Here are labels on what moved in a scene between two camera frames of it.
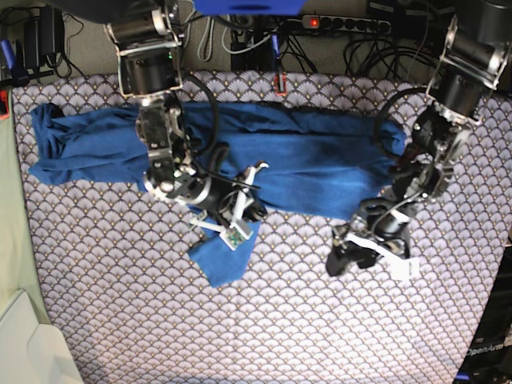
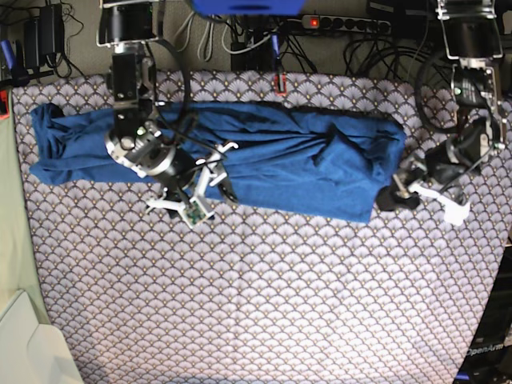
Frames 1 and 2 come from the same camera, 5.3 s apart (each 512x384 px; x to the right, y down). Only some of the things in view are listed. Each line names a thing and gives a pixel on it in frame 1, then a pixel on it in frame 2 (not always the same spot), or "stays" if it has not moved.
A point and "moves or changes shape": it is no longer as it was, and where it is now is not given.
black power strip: x=344 y=23 stays
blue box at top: x=249 y=7 stays
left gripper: x=383 y=225 to x=439 y=173
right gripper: x=229 y=208 to x=183 y=184
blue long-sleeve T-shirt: x=310 y=164 moves or changes shape
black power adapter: x=42 y=36 stays
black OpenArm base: x=488 y=358 stays
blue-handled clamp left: x=16 y=61 stays
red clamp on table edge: x=276 y=79 stays
